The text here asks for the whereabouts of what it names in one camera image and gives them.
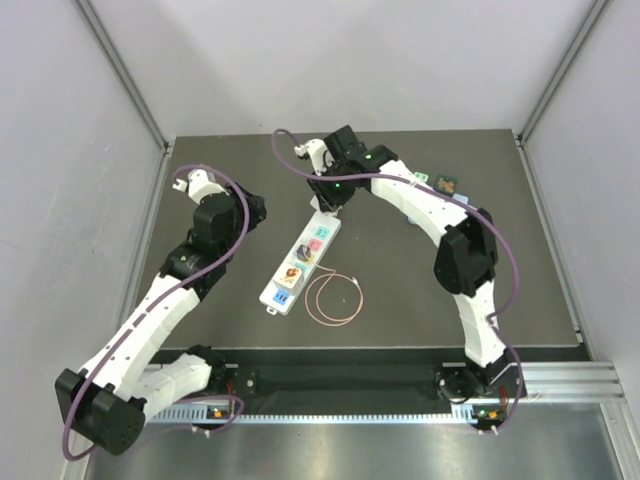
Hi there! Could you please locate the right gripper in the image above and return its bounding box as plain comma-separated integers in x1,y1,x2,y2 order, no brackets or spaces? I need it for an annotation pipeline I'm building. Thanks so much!
306,161,354,213

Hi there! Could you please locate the grey small plug adapter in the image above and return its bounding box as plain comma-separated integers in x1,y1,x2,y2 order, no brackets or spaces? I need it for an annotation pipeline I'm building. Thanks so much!
295,244,315,264

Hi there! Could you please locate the white multicolour power strip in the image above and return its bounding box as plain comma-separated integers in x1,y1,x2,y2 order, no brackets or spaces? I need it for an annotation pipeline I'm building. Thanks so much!
259,200,341,316

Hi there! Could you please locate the light green usb charger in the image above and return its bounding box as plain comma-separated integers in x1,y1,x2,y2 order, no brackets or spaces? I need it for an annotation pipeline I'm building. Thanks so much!
413,172,429,184

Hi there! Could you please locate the dark green cube adapter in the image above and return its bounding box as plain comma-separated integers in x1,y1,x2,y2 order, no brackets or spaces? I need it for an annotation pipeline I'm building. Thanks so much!
433,174,458,197

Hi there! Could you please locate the white cube socket adapter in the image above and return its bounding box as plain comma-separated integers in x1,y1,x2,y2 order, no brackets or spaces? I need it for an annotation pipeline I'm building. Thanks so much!
274,263,305,295

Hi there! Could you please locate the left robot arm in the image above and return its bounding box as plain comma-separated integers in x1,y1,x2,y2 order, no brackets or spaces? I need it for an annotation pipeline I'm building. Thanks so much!
54,187,267,461

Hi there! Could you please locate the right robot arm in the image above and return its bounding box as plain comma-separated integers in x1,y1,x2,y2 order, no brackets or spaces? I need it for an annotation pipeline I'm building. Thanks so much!
294,126,509,396

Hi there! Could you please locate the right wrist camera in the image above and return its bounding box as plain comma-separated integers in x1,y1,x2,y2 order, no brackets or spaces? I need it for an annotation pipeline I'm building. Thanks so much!
294,139,334,176

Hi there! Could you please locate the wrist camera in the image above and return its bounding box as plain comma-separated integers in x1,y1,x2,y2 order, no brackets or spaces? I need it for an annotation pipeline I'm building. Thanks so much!
294,139,334,176
172,169,229,204

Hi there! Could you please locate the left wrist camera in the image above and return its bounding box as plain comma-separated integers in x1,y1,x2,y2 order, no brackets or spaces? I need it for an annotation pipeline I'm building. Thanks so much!
172,169,229,204

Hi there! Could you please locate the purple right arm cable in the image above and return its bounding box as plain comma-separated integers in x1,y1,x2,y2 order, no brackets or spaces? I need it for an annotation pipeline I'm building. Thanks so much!
271,128,525,436

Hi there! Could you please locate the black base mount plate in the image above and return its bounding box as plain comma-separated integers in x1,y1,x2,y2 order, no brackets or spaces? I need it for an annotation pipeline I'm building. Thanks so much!
199,347,526,416

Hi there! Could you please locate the slotted cable duct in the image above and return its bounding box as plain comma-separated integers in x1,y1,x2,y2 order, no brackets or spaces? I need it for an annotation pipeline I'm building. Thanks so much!
144,402,506,426

